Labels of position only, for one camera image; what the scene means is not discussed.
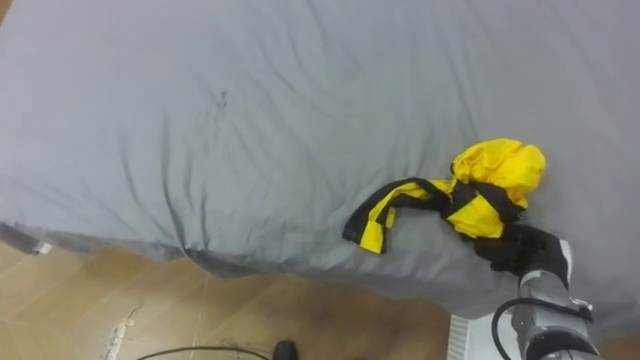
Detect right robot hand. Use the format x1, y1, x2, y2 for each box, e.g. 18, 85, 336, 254
459, 223, 573, 291

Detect yellow and black garment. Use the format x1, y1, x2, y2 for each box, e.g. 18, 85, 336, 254
342, 138, 547, 255

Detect white ribbed box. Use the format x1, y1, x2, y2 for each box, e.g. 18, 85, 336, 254
446, 313, 524, 360

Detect robot legs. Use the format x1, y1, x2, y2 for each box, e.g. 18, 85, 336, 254
272, 340, 299, 360

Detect grey bed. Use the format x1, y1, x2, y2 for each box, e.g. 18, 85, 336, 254
0, 0, 640, 342

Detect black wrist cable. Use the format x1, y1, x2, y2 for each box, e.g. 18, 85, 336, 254
491, 297, 594, 360

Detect black floor cable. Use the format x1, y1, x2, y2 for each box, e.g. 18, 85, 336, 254
135, 345, 272, 360

